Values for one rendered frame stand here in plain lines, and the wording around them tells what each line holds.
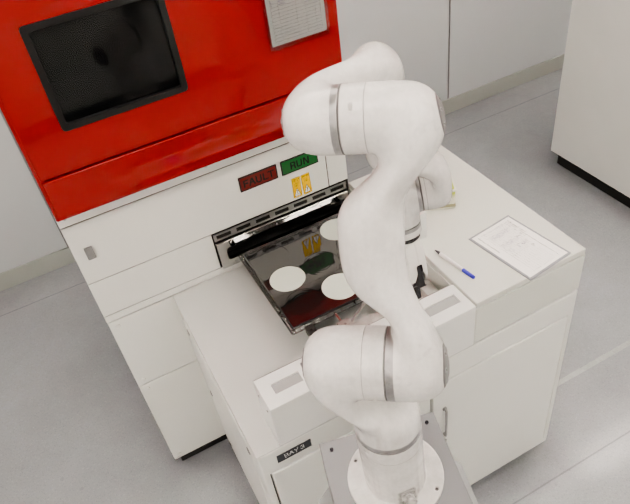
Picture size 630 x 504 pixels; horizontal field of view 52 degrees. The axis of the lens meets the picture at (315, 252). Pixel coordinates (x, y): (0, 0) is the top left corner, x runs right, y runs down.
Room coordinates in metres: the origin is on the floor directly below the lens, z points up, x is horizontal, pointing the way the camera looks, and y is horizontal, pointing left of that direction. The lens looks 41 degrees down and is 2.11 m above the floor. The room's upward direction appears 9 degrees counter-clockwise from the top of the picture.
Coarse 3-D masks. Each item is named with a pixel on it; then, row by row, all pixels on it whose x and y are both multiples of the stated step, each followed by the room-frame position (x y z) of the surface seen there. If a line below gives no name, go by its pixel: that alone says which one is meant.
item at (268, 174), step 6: (270, 168) 1.52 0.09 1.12; (252, 174) 1.50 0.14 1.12; (258, 174) 1.51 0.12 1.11; (264, 174) 1.52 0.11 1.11; (270, 174) 1.52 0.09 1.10; (276, 174) 1.53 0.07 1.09; (240, 180) 1.49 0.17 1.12; (246, 180) 1.49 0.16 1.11; (252, 180) 1.50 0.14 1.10; (258, 180) 1.51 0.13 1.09; (264, 180) 1.51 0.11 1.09; (246, 186) 1.49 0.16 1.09; (252, 186) 1.50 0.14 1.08
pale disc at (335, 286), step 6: (330, 276) 1.28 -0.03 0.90; (336, 276) 1.27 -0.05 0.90; (342, 276) 1.27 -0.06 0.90; (324, 282) 1.26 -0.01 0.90; (330, 282) 1.25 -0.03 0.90; (336, 282) 1.25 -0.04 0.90; (342, 282) 1.25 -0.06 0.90; (324, 288) 1.23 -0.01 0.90; (330, 288) 1.23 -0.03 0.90; (336, 288) 1.23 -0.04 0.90; (342, 288) 1.22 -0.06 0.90; (348, 288) 1.22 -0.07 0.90; (324, 294) 1.21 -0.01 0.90; (330, 294) 1.21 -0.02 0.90; (336, 294) 1.20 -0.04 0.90; (342, 294) 1.20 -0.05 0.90; (348, 294) 1.20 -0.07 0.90
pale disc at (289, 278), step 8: (280, 272) 1.33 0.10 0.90; (288, 272) 1.32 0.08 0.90; (296, 272) 1.32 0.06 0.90; (272, 280) 1.30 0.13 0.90; (280, 280) 1.29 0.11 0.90; (288, 280) 1.29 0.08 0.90; (296, 280) 1.28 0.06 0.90; (304, 280) 1.28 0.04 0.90; (280, 288) 1.26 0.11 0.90; (288, 288) 1.26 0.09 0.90; (296, 288) 1.25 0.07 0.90
